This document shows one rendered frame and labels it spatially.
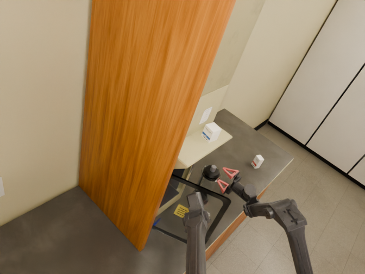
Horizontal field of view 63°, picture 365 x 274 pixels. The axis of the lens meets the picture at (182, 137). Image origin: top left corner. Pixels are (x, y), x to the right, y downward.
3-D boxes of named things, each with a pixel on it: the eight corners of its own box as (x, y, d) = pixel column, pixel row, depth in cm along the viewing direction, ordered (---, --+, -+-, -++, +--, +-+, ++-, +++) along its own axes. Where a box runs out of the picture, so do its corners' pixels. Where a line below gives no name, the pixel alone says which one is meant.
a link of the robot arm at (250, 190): (246, 217, 147) (262, 211, 148) (249, 211, 137) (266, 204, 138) (236, 195, 153) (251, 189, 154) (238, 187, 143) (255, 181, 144)
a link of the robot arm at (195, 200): (183, 226, 104) (207, 220, 103) (175, 194, 108) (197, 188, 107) (191, 227, 115) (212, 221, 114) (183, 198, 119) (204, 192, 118)
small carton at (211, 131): (201, 135, 126) (205, 124, 122) (209, 132, 129) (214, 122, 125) (208, 142, 123) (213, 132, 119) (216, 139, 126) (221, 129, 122)
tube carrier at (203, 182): (187, 192, 174) (197, 167, 160) (201, 187, 180) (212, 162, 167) (198, 206, 168) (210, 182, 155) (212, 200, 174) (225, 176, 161)
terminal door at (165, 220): (144, 223, 147) (163, 169, 122) (201, 249, 145) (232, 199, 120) (144, 225, 146) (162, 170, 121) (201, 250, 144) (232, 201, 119)
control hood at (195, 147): (159, 166, 120) (165, 148, 113) (206, 137, 142) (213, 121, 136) (180, 184, 115) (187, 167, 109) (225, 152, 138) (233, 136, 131)
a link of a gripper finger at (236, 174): (228, 162, 155) (242, 173, 151) (223, 170, 159) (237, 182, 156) (220, 167, 150) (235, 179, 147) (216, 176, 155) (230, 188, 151)
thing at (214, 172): (199, 171, 162) (202, 162, 158) (211, 166, 167) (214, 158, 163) (209, 183, 157) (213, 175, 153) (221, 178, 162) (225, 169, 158)
